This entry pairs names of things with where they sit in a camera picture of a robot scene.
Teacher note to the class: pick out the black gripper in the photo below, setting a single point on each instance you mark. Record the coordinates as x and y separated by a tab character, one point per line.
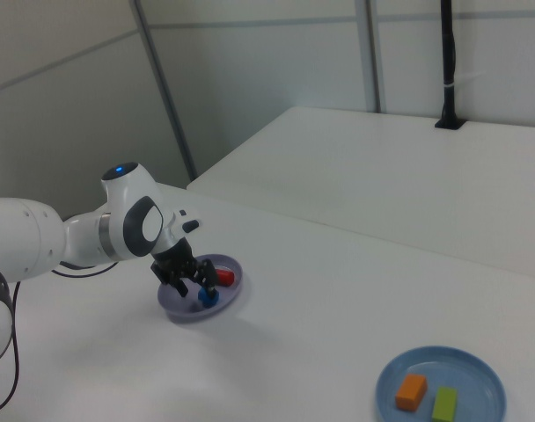
173	259

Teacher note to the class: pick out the blue hexagonal block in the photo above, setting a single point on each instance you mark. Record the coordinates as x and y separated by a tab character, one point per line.
206	300

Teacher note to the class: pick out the red cylinder block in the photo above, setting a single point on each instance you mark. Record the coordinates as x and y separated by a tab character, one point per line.
225	277

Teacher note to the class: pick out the orange rectangular block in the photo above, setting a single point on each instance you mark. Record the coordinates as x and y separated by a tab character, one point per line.
411	392

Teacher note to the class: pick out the green rectangular block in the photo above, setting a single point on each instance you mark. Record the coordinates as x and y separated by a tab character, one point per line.
444	404

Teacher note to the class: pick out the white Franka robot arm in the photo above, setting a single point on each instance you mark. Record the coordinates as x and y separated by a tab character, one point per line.
25	237

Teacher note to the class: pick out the purple plate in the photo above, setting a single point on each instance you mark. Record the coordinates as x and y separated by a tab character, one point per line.
192	311

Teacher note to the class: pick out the blue plate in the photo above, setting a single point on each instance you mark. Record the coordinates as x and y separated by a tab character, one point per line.
470	373

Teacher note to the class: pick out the black mounting pole with base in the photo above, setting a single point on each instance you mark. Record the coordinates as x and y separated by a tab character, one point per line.
448	53

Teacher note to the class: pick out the grey metal partition post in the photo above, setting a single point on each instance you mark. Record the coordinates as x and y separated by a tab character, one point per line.
162	79
375	53

